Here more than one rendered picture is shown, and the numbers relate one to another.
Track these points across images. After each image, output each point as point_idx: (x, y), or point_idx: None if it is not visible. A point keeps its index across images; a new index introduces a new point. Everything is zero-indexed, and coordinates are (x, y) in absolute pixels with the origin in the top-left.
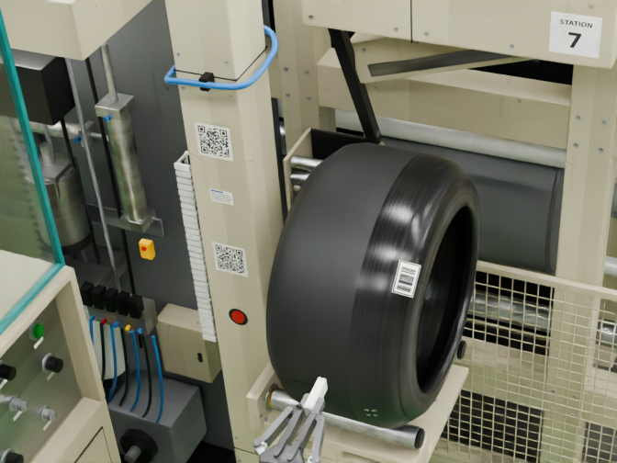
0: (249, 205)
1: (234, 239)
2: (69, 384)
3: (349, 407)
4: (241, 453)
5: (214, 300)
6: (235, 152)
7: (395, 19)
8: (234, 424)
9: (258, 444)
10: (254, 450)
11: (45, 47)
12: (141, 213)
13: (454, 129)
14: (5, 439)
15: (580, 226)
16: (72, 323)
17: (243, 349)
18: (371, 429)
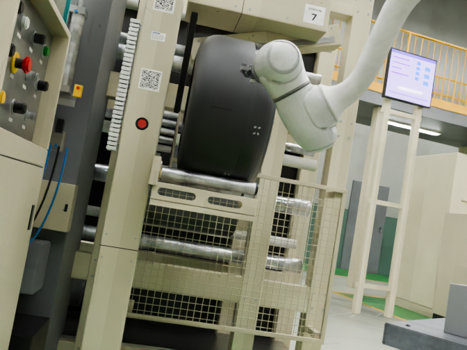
0: (174, 42)
1: (157, 65)
2: (33, 121)
3: (243, 128)
4: (104, 249)
5: (128, 112)
6: (176, 8)
7: (235, 1)
8: (108, 221)
9: (245, 64)
10: (242, 69)
11: None
12: (70, 82)
13: None
14: (17, 91)
15: (271, 169)
16: (53, 76)
17: (137, 150)
18: (229, 180)
